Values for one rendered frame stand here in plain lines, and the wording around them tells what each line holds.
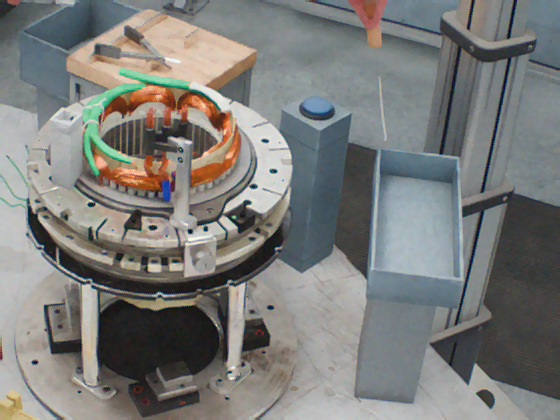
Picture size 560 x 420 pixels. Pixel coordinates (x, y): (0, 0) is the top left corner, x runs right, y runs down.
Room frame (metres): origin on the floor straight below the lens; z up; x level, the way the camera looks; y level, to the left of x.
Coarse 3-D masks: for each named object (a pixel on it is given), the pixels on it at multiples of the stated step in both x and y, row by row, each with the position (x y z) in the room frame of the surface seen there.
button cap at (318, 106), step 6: (306, 102) 1.43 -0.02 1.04; (312, 102) 1.43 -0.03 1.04; (318, 102) 1.43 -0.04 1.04; (324, 102) 1.44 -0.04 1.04; (330, 102) 1.44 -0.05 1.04; (306, 108) 1.42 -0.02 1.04; (312, 108) 1.42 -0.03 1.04; (318, 108) 1.42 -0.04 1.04; (324, 108) 1.42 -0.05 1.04; (330, 108) 1.43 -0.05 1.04; (312, 114) 1.41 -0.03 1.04; (318, 114) 1.41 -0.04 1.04; (324, 114) 1.42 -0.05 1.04
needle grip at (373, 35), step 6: (366, 0) 1.30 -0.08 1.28; (372, 0) 1.30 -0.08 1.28; (366, 6) 1.29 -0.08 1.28; (372, 6) 1.29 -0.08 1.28; (372, 12) 1.29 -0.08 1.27; (366, 30) 1.29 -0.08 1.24; (372, 30) 1.29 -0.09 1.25; (378, 30) 1.29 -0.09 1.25; (372, 36) 1.29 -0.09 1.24; (378, 36) 1.29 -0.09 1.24; (372, 42) 1.29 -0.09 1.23; (378, 42) 1.29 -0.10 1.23
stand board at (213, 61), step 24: (168, 24) 1.58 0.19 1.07; (168, 48) 1.51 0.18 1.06; (192, 48) 1.51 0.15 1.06; (216, 48) 1.52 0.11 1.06; (240, 48) 1.53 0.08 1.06; (72, 72) 1.45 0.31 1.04; (96, 72) 1.43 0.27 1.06; (144, 72) 1.44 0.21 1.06; (168, 72) 1.44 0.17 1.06; (192, 72) 1.45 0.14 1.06; (216, 72) 1.45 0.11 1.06; (240, 72) 1.49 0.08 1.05
